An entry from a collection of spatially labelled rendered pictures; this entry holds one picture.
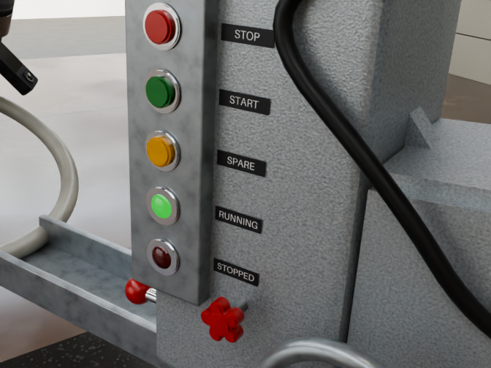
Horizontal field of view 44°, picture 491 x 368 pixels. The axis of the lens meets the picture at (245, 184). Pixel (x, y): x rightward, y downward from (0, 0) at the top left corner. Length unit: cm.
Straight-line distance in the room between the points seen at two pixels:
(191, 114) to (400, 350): 25
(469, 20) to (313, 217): 747
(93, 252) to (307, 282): 47
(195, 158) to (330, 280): 15
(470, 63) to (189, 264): 744
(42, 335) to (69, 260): 175
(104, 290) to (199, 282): 34
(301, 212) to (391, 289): 9
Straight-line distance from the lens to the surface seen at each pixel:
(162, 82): 49
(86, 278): 90
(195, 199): 51
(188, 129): 50
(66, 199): 104
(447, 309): 48
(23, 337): 270
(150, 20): 49
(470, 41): 790
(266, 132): 48
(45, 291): 84
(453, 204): 45
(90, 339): 121
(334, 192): 46
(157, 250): 56
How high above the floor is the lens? 158
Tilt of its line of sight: 23 degrees down
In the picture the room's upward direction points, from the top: 3 degrees clockwise
